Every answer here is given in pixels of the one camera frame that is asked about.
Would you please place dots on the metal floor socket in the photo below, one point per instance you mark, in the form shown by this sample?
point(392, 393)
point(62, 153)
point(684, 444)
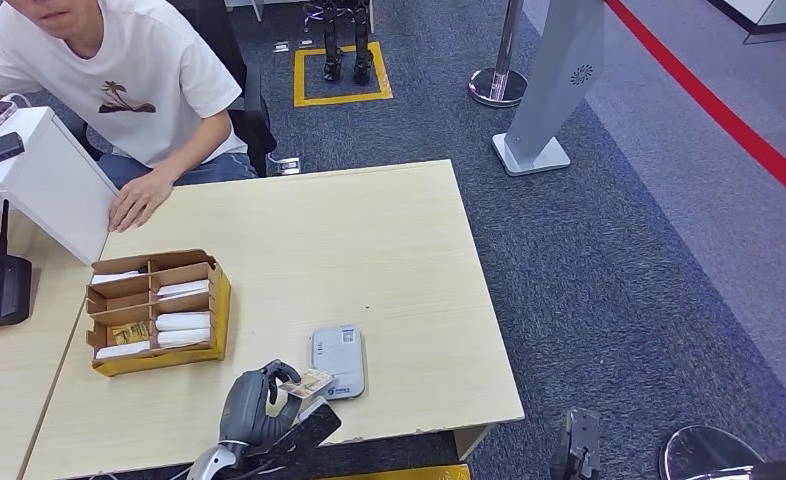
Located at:
point(307, 42)
point(282, 47)
point(287, 166)

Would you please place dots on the grey standing kiosk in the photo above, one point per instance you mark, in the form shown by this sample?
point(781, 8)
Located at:
point(553, 79)

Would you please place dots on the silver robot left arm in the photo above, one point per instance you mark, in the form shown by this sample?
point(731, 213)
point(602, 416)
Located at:
point(211, 464)

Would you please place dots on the grey card reader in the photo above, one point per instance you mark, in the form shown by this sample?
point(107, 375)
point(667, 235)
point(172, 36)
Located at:
point(340, 351)

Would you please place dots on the chrome stanchion post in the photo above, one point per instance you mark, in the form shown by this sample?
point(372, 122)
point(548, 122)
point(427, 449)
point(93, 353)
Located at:
point(497, 87)

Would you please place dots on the black office chair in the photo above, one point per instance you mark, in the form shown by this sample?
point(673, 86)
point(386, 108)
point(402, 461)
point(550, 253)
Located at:
point(255, 126)

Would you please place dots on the round chrome stanchion base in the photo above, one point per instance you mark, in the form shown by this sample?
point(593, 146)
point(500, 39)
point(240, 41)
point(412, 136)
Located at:
point(704, 450)

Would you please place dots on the yellow square floor tape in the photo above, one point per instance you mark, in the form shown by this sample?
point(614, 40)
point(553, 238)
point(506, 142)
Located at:
point(341, 99)

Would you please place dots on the small black humanoid robot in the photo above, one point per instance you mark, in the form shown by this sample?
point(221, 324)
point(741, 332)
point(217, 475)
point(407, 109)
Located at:
point(332, 40)

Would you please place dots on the yellow floor tape strip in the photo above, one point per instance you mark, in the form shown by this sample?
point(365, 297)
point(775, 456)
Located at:
point(419, 474)

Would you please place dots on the white desk partition box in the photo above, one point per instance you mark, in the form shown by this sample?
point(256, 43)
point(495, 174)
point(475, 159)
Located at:
point(58, 185)

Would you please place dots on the white table leg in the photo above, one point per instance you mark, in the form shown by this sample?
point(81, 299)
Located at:
point(256, 8)

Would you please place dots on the person's left forearm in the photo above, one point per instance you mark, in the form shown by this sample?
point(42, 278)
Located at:
point(196, 149)

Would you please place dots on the white counter base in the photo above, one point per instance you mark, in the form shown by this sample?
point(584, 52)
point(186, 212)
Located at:
point(777, 10)

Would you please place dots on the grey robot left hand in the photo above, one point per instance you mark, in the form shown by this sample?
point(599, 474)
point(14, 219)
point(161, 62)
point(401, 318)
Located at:
point(247, 411)

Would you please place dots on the red floor tape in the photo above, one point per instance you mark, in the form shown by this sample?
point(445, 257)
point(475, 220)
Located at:
point(718, 109)

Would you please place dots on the person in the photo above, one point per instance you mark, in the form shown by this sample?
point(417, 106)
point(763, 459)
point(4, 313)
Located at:
point(134, 53)

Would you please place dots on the white key card stack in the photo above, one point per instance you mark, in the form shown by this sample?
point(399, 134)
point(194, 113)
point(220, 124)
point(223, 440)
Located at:
point(116, 277)
point(120, 352)
point(182, 322)
point(182, 289)
point(184, 338)

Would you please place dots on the cardboard card organizer box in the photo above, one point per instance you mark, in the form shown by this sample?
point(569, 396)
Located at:
point(131, 366)

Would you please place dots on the gold card packet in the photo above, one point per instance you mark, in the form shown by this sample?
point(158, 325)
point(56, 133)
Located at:
point(129, 333)

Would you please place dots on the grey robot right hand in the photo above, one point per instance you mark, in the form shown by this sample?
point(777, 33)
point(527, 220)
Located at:
point(577, 444)

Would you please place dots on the person's left hand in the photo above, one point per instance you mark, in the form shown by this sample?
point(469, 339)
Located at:
point(140, 197)

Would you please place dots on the black router with antenna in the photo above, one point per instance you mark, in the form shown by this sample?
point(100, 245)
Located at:
point(1, 298)

